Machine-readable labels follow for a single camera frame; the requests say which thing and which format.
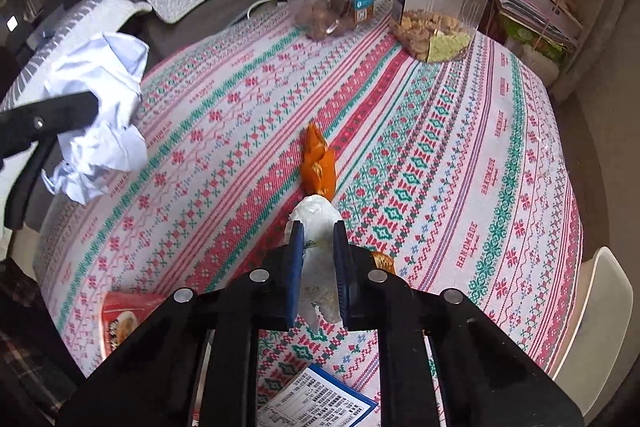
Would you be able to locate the blue and white flat box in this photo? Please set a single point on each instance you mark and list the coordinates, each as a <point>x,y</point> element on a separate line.
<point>310,399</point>

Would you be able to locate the brown food scrap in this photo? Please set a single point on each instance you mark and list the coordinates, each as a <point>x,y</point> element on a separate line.
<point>384,262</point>

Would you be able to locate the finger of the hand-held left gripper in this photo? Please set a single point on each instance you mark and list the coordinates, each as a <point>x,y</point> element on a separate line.
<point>50,117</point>

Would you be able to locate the patterned tablecloth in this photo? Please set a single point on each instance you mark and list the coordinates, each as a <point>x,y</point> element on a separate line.
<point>450,157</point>

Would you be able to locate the striped quilted seat cover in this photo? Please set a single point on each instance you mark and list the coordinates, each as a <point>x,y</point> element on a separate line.
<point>75,22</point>

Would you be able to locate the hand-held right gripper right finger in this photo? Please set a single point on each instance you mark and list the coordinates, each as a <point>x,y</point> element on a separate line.
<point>342,272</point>

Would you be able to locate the orange snack wrapper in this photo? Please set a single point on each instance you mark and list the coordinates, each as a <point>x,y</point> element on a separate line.
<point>317,167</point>

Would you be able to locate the green package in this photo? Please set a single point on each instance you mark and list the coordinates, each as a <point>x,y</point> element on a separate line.
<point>532,39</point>

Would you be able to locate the white paper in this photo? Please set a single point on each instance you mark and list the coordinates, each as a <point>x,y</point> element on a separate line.
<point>110,72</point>

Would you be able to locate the pile of papers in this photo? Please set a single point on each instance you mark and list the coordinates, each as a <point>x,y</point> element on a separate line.
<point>540,2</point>

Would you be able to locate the plaid cloth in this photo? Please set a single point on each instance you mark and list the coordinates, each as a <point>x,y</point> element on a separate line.
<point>30,347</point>

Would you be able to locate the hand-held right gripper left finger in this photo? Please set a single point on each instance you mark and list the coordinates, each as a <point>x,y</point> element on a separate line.
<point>296,272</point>

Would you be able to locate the red instant noodle cup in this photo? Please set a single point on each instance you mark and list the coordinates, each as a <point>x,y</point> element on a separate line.
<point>120,322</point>

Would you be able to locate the white paper wrapper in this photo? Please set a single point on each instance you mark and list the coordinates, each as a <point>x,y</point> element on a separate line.
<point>320,257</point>

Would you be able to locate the white chair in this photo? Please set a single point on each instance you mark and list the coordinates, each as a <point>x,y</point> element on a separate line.
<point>595,332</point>

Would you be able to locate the grey sofa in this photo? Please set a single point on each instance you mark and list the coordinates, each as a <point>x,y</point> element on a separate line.
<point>225,7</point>

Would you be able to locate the white bookshelf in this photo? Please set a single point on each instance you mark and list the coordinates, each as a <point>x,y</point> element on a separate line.
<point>595,7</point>

